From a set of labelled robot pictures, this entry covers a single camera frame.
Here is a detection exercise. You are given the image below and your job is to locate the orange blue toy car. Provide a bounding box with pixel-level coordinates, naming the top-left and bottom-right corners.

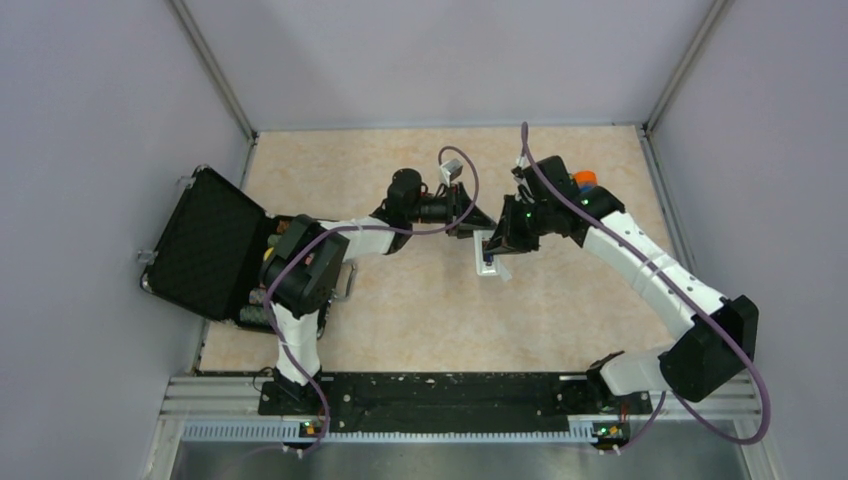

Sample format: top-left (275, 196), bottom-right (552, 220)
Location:
top-left (571, 170), bottom-right (598, 193)

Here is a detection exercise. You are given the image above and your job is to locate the white remote control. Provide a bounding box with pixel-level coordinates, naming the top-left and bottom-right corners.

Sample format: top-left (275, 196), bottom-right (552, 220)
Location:
top-left (473, 230), bottom-right (499, 277)

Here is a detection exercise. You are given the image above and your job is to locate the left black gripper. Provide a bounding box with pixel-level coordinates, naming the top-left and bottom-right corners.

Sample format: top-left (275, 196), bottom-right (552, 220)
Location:
top-left (407, 182), bottom-right (497, 239)

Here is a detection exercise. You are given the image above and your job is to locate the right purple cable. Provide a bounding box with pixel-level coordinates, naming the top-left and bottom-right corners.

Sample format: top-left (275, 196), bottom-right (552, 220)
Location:
top-left (519, 121), bottom-right (774, 446)

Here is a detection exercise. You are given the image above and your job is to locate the black poker chip case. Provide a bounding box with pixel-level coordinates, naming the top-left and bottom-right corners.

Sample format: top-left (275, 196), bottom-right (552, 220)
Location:
top-left (137, 164), bottom-right (358, 336)

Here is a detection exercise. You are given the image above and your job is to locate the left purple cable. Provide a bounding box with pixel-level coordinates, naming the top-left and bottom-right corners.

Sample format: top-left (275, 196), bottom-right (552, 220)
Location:
top-left (262, 145), bottom-right (481, 455)

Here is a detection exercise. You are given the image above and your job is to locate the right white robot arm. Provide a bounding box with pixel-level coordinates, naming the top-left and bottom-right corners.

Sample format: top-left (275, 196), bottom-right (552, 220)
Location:
top-left (483, 156), bottom-right (759, 412)

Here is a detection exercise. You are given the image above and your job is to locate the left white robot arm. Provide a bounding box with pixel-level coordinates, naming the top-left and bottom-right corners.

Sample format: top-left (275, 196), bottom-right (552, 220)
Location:
top-left (259, 169), bottom-right (495, 414)

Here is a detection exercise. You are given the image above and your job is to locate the purple cable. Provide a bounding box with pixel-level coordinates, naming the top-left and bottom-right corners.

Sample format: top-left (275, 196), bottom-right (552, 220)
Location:
top-left (262, 145), bottom-right (481, 455)
top-left (519, 121), bottom-right (774, 446)

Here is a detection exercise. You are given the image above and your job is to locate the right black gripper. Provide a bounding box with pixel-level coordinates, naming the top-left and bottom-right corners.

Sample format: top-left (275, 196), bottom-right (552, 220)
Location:
top-left (486, 194), bottom-right (553, 256)

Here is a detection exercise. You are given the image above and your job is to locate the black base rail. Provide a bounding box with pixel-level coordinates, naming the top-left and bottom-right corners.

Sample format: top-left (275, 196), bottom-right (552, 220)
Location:
top-left (258, 372), bottom-right (652, 434)

